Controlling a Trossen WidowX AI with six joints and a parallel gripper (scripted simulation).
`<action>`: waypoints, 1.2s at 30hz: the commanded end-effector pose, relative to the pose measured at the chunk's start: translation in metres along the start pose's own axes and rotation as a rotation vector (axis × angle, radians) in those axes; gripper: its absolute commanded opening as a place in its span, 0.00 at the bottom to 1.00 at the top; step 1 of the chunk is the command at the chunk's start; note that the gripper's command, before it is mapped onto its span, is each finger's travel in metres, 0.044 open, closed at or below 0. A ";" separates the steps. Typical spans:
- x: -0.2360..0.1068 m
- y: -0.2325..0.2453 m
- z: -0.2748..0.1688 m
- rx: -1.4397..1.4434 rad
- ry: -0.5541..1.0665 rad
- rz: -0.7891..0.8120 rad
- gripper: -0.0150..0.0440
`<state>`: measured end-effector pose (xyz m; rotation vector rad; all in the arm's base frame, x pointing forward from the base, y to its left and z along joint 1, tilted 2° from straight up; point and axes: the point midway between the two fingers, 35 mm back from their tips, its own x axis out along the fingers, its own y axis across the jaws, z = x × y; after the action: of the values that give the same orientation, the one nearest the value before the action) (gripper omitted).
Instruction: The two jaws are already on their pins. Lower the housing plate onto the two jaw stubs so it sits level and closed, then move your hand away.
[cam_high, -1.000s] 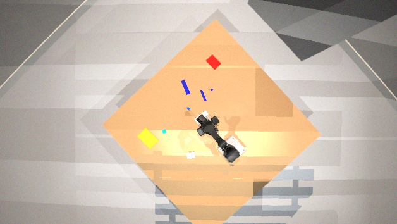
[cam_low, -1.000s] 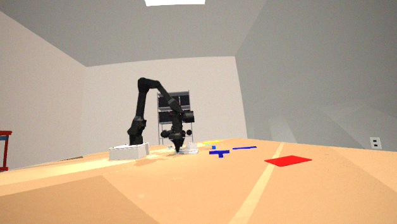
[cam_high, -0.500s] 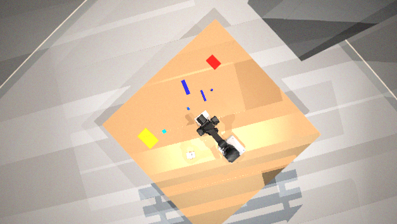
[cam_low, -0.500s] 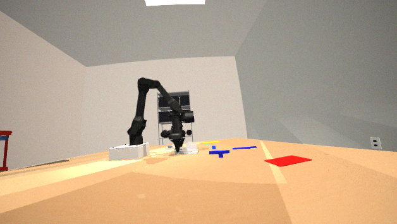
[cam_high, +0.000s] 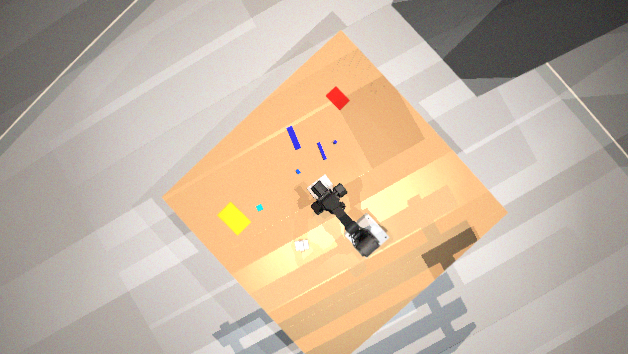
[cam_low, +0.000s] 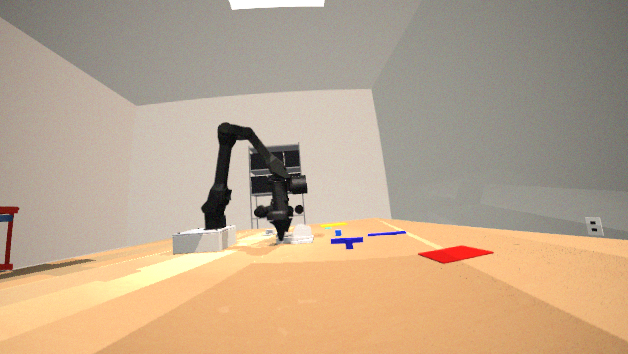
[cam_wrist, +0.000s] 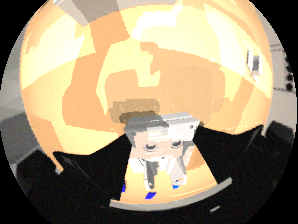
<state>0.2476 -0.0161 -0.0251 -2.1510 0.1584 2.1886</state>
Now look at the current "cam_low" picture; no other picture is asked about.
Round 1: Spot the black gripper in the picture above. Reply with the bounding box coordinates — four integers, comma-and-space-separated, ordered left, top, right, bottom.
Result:
267, 195, 293, 241

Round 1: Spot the red flat square pad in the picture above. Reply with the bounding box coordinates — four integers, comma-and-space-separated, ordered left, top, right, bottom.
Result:
418, 245, 494, 264

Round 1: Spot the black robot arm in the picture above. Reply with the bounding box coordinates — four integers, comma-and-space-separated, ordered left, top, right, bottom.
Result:
201, 122, 308, 230

